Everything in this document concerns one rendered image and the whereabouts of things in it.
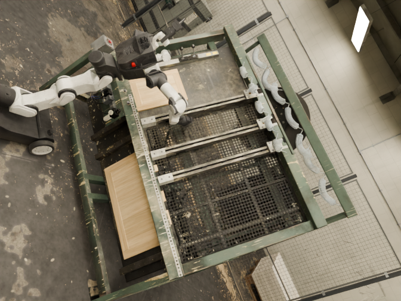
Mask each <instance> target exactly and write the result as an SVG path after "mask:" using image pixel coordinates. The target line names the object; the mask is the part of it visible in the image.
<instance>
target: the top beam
mask: <svg viewBox="0 0 401 301"><path fill-rule="evenodd" d="M223 30H224V32H225V36H224V37H225V39H226V41H227V43H228V46H229V48H230V50H231V52H232V54H233V57H234V59H235V61H236V63H237V66H238V68H240V67H242V66H243V63H244V67H245V69H246V71H247V72H248V76H250V77H251V78H250V77H246V78H243V79H244V81H245V83H246V86H247V87H248V85H249V84H250V83H251V79H252V83H253V84H255V85H257V83H258V82H257V80H256V78H255V76H254V73H253V71H252V69H251V67H250V65H249V63H248V61H247V59H246V55H247V54H246V52H245V50H244V48H243V45H242V43H241V41H240V39H239V37H238V35H237V33H236V31H235V29H234V27H233V25H232V24H228V25H224V27H223ZM248 89H249V88H248ZM258 99H259V96H258V97H254V98H253V101H254V102H256V101H258ZM259 101H260V102H261V104H262V106H263V108H264V111H265V112H268V113H265V112H263V113H259V114H260V116H261V118H264V117H266V116H268V114H269V116H271V114H272V112H271V110H270V108H269V105H268V103H267V101H266V99H265V97H264V96H260V99H259ZM273 130H275V131H277V132H275V131H273ZM273 130H271V131H268V130H267V132H268V134H269V136H270V138H271V140H274V139H276V136H277V139H281V138H282V137H283V135H282V133H281V131H280V128H279V126H278V125H275V126H274V128H273ZM277 133H278V135H277ZM282 151H285V152H287V153H285V152H282ZM282 151H280V152H277V154H278V155H279V158H280V160H281V162H282V165H283V167H284V169H285V171H286V173H287V175H288V178H289V180H290V182H291V185H292V187H293V188H294V191H295V193H296V195H297V198H298V200H299V202H300V204H301V206H302V208H303V211H304V213H305V215H306V218H307V220H310V221H311V222H312V224H313V226H314V230H316V229H319V228H322V227H325V226H327V225H328V224H327V222H326V220H325V218H324V216H323V214H322V211H321V209H320V207H319V205H318V203H317V201H316V198H315V197H314V195H313V192H312V191H311V189H310V186H309V184H308V182H307V180H306V178H305V176H304V173H303V171H302V169H301V167H300V165H299V163H298V161H297V159H296V157H295V155H294V154H293V155H292V154H291V152H290V150H289V148H286V149H282Z"/></svg>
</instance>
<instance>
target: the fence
mask: <svg viewBox="0 0 401 301"><path fill-rule="evenodd" d="M212 52H215V51H212ZM212 52H208V53H211V55H209V56H207V55H206V53H202V54H198V57H199V58H198V59H193V60H188V61H184V62H180V61H179V59H174V60H170V61H168V62H160V63H158V65H159V68H160V69H163V68H166V67H172V66H177V65H182V64H186V63H191V62H196V61H200V60H205V59H210V58H214V57H218V56H219V53H218V51H217V53H218V54H213V53H212Z"/></svg>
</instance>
